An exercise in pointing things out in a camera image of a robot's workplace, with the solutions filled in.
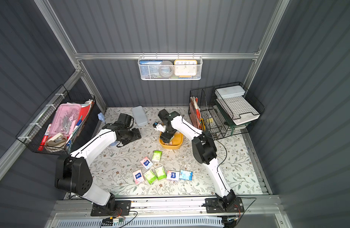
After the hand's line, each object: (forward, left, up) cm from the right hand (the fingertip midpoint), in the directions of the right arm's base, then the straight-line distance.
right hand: (171, 134), depth 96 cm
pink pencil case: (-7, +53, +26) cm, 60 cm away
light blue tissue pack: (-26, -10, -4) cm, 28 cm away
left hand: (-6, +21, +6) cm, 22 cm away
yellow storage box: (-3, -4, -5) cm, 7 cm away
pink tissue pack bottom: (-26, -2, -4) cm, 27 cm away
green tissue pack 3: (-25, +5, -3) cm, 26 cm away
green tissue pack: (-14, +9, -4) cm, 17 cm away
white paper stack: (+22, -43, +14) cm, 50 cm away
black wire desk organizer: (+16, -37, +8) cm, 41 cm away
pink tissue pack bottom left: (-28, +18, -3) cm, 33 cm away
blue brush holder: (+1, +41, +18) cm, 45 cm away
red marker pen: (-20, +56, +26) cm, 65 cm away
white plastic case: (+22, +26, -5) cm, 35 cm away
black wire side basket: (-20, +58, +30) cm, 69 cm away
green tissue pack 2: (-27, +11, -4) cm, 30 cm away
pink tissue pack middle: (-19, +14, -3) cm, 24 cm away
